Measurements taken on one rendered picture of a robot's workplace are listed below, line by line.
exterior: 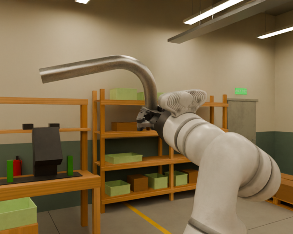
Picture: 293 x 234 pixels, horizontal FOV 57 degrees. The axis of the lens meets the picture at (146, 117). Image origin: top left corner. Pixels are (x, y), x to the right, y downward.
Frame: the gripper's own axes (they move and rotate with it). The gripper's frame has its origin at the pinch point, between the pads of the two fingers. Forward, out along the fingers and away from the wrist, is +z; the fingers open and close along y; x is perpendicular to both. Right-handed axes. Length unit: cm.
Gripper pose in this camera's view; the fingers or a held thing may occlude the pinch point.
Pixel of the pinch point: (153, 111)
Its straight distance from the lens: 63.7
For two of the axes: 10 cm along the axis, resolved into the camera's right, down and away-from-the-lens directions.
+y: 9.3, -1.5, 3.2
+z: -3.5, -2.6, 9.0
